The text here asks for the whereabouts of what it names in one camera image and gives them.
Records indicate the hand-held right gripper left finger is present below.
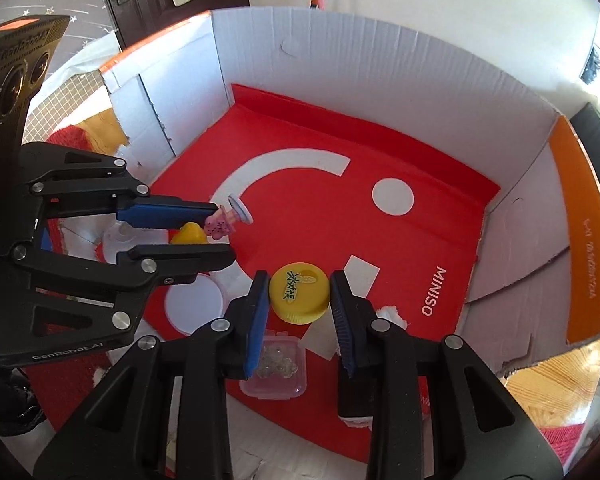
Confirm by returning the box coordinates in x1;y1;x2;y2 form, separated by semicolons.
32;270;273;480

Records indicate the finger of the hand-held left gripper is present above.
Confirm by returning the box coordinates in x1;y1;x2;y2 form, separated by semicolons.
22;142;220;231
11;242;237;341

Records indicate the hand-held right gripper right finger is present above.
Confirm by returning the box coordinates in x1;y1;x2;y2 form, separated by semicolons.
328;270;566;480

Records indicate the yellow toy duck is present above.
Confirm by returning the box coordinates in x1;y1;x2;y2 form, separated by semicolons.
169;221;212;246

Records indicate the yellow bottle cap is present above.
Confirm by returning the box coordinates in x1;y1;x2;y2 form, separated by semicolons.
270;263;330;324

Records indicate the clear plastic box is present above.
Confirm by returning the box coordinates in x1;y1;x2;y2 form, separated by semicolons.
239;327;308;400

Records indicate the round white compact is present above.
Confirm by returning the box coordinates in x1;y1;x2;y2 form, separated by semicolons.
164;272;226;336

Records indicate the pink keychain charm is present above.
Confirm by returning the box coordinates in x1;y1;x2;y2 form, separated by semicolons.
205;192;255;238

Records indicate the white rounded device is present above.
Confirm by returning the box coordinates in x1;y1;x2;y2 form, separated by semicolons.
99;220;131;263

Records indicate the black white rice ball plush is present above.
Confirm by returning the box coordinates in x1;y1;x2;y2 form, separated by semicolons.
332;302;411;431

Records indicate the orange cardboard box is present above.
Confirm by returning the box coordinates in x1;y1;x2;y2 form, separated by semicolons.
45;7;600;480

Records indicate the grid pattern tablecloth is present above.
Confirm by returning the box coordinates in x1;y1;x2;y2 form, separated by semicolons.
22;72;111;143

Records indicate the red printed paper sheet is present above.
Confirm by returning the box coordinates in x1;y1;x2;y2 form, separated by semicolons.
145;82;501;466

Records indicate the white plastic sheet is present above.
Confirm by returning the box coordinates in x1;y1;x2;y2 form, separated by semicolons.
50;35;123;81

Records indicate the red knitted mat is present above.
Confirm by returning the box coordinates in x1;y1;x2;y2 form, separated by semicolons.
22;127;600;466

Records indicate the dark wooden door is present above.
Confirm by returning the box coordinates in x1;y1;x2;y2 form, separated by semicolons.
94;0;253;51

